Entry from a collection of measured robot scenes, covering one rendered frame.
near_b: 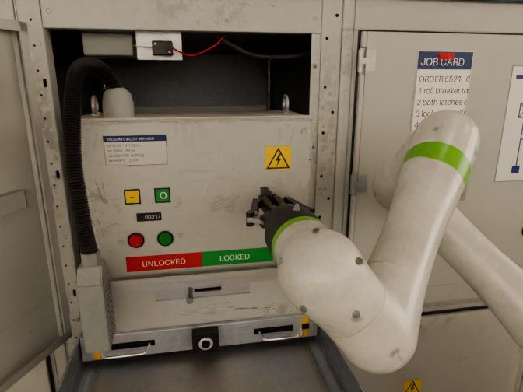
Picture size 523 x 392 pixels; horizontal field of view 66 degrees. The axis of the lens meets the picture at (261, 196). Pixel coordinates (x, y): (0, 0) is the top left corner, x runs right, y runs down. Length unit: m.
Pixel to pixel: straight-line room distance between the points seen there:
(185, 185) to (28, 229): 0.38
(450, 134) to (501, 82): 0.45
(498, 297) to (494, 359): 0.61
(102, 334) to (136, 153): 0.36
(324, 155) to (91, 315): 0.63
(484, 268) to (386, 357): 0.45
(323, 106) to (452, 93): 0.33
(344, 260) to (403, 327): 0.13
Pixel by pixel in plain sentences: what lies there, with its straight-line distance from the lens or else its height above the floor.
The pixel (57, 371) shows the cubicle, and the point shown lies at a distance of 1.26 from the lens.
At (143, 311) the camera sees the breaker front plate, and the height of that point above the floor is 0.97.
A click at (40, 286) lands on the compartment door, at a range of 1.10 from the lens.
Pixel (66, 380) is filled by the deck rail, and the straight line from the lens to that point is 0.95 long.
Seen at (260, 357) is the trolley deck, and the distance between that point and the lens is 1.01.
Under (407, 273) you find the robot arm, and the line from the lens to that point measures 0.61.
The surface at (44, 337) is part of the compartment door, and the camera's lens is 1.16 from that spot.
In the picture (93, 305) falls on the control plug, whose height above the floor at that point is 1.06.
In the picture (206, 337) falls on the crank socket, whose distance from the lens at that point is 0.97.
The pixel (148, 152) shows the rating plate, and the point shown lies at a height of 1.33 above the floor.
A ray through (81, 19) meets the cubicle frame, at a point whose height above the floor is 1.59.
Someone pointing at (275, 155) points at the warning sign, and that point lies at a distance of 0.86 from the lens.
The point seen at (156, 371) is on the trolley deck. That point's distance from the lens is 1.00.
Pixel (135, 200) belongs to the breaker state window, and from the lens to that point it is 0.87.
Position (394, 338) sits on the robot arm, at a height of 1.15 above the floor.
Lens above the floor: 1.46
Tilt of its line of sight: 16 degrees down
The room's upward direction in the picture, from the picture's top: straight up
